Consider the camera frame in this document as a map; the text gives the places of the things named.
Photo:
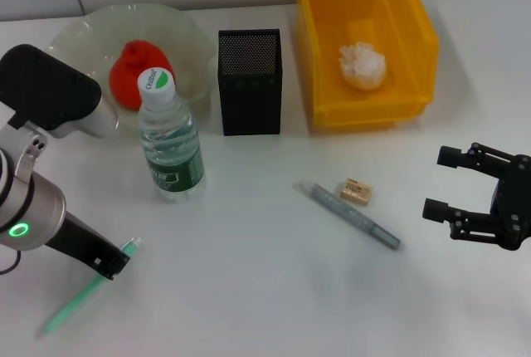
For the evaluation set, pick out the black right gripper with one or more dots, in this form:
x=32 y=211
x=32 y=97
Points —
x=516 y=203

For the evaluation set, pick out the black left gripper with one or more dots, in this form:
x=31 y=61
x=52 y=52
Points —
x=79 y=243

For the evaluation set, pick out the green pen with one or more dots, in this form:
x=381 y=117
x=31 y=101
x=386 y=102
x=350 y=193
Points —
x=74 y=303

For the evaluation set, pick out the clear green-label water bottle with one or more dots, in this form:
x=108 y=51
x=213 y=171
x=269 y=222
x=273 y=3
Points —
x=174 y=157

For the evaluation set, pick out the white paper ball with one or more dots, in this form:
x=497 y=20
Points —
x=363 y=67

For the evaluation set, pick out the orange fruit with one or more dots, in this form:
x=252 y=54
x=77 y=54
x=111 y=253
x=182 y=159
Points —
x=128 y=79

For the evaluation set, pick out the beige eraser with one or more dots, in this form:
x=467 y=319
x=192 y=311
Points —
x=356 y=192

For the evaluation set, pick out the grey marker pen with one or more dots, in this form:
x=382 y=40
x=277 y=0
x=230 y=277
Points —
x=348 y=213

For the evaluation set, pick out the black mesh pen holder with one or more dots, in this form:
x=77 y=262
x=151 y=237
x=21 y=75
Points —
x=251 y=95

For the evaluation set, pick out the pale green glass fruit plate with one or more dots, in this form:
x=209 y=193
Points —
x=182 y=41

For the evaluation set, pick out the yellow plastic bin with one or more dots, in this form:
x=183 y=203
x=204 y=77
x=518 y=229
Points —
x=373 y=8

